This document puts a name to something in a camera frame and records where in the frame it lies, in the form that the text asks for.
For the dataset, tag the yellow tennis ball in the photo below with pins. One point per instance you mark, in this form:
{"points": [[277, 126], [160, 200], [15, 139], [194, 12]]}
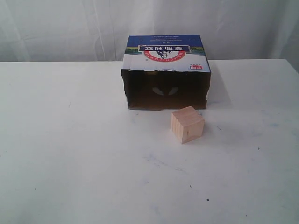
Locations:
{"points": [[151, 72]]}

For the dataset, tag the blue white cardboard box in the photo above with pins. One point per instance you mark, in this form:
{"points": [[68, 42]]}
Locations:
{"points": [[183, 78]]}

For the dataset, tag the light wooden cube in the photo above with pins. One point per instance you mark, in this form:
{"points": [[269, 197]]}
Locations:
{"points": [[187, 124]]}

